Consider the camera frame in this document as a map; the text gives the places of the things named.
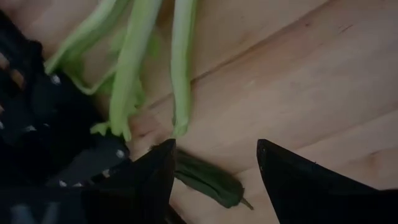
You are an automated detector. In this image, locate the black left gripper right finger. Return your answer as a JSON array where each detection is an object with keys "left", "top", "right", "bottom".
[{"left": 256, "top": 138, "right": 379, "bottom": 224}]

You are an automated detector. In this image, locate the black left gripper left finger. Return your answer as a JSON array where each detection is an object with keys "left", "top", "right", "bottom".
[{"left": 80, "top": 138, "right": 177, "bottom": 224}]

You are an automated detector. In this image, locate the light green leek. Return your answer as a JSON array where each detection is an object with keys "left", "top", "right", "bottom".
[{"left": 43, "top": 0, "right": 198, "bottom": 142}]

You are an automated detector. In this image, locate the dark green chili pepper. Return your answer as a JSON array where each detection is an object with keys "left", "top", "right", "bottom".
[{"left": 175, "top": 149, "right": 254, "bottom": 211}]

